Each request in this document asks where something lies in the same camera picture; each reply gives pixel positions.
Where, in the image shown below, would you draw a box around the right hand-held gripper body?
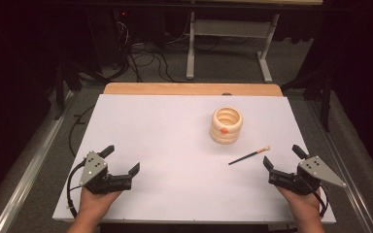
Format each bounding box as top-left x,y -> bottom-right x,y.
268,155 -> 348,196

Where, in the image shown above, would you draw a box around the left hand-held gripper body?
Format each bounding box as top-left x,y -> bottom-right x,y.
79,150 -> 133,195

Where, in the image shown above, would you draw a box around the person's left hand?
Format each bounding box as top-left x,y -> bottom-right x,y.
77,187 -> 122,224

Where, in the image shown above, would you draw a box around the person's right hand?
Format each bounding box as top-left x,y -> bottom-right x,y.
276,186 -> 322,224

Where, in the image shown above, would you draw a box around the white table board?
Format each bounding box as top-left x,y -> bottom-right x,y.
51,93 -> 337,224

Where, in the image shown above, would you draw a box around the black stand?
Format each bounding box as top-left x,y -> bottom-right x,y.
281,64 -> 334,132
52,61 -> 82,120

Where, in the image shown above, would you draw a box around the wooden table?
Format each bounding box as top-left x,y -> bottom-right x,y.
103,82 -> 284,97

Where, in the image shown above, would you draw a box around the black computer tower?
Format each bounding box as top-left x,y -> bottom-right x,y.
86,6 -> 166,76

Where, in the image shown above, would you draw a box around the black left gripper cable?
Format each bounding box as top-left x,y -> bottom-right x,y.
66,158 -> 86,218

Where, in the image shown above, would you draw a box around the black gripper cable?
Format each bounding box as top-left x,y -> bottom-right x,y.
66,158 -> 86,218
304,183 -> 329,217

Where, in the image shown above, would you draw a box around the metal floor rail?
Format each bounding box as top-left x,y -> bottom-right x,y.
0,90 -> 74,233
307,100 -> 373,233

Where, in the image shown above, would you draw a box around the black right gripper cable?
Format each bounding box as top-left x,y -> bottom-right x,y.
304,183 -> 329,217

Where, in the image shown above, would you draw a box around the black floor cable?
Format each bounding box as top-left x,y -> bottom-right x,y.
68,103 -> 96,158

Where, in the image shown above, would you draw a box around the tangle of floor cables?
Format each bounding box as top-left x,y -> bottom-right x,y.
111,18 -> 179,83

